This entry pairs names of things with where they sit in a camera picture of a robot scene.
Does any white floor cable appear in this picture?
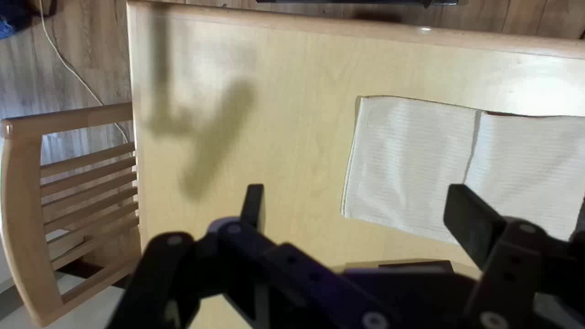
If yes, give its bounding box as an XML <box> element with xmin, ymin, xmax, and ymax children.
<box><xmin>34</xmin><ymin>0</ymin><xmax>133</xmax><ymax>144</ymax></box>

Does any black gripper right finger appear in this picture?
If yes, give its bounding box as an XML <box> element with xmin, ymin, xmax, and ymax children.
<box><xmin>442</xmin><ymin>183</ymin><xmax>585</xmax><ymax>329</ymax></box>

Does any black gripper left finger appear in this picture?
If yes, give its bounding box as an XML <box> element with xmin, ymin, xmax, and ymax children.
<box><xmin>107</xmin><ymin>183</ymin><xmax>391</xmax><ymax>329</ymax></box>

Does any white cloth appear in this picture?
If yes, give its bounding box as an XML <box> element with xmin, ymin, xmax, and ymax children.
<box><xmin>341</xmin><ymin>95</ymin><xmax>585</xmax><ymax>243</ymax></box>

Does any blue object on floor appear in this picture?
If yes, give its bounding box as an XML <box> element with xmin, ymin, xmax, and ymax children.
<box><xmin>0</xmin><ymin>0</ymin><xmax>40</xmax><ymax>42</ymax></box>

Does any wooden slat-back chair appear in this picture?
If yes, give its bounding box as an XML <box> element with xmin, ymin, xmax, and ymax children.
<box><xmin>0</xmin><ymin>100</ymin><xmax>142</xmax><ymax>329</ymax></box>

